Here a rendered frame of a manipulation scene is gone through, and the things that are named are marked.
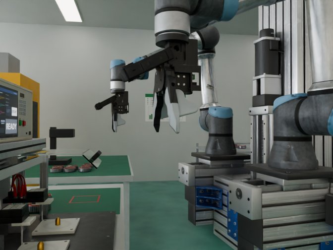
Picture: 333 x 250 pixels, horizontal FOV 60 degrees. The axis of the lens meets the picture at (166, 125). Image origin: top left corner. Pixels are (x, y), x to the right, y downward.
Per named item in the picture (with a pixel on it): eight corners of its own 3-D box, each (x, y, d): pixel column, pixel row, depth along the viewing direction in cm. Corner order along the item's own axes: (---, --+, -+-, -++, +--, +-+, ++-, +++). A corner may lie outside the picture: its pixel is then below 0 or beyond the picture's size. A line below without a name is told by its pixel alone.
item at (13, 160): (18, 162, 112) (18, 152, 112) (12, 164, 106) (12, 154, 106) (5, 163, 111) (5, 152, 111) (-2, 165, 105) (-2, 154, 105)
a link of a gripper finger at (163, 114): (176, 132, 69) (184, 97, 64) (152, 132, 67) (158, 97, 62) (173, 124, 71) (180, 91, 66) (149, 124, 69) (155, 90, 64)
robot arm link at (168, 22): (160, 8, 56) (150, 23, 64) (160, 32, 56) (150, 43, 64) (195, 13, 59) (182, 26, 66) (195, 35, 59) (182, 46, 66)
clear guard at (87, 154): (101, 161, 134) (101, 149, 134) (97, 168, 111) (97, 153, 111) (27, 162, 129) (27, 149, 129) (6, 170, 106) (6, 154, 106)
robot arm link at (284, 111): (290, 135, 102) (290, 97, 102) (325, 136, 90) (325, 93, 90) (264, 136, 97) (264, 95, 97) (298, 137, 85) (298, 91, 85)
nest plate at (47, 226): (80, 220, 122) (80, 217, 122) (74, 233, 107) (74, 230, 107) (42, 222, 120) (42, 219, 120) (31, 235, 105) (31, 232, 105)
